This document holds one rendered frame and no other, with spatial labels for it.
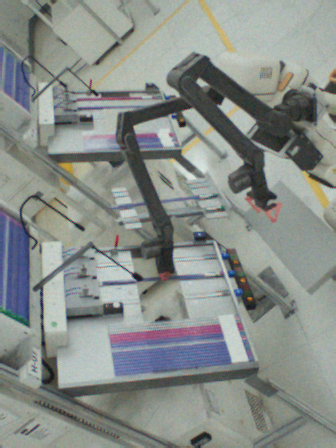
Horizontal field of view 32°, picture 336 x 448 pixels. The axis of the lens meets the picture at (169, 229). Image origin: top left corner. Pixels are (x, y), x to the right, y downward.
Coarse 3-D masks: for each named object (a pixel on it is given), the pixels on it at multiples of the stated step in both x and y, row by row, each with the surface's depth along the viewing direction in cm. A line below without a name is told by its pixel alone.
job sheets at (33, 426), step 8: (0, 408) 202; (0, 416) 205; (8, 416) 205; (16, 416) 205; (0, 424) 208; (32, 424) 212; (40, 424) 213; (48, 424) 214; (16, 432) 213; (24, 432) 214; (32, 432) 215; (40, 432) 216; (48, 432) 217; (56, 432) 217; (64, 432) 218; (40, 440) 219; (48, 440) 220
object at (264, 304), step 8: (176, 224) 281; (184, 224) 284; (176, 232) 284; (184, 232) 285; (192, 232) 287; (224, 264) 304; (264, 272) 335; (272, 272) 331; (264, 280) 332; (272, 280) 328; (272, 288) 325; (280, 288) 321; (256, 296) 325; (264, 296) 326; (264, 304) 323; (272, 304) 319; (248, 312) 327; (256, 312) 323; (264, 312) 320; (256, 320) 321
